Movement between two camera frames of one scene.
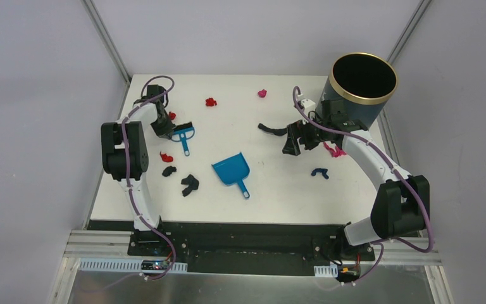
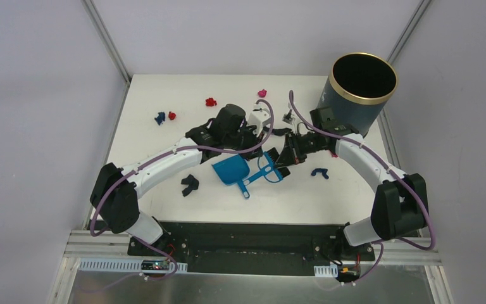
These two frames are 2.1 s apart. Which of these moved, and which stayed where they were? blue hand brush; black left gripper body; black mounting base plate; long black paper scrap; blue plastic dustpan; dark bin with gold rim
Moved: blue hand brush; black left gripper body
Stayed: dark bin with gold rim; long black paper scrap; blue plastic dustpan; black mounting base plate
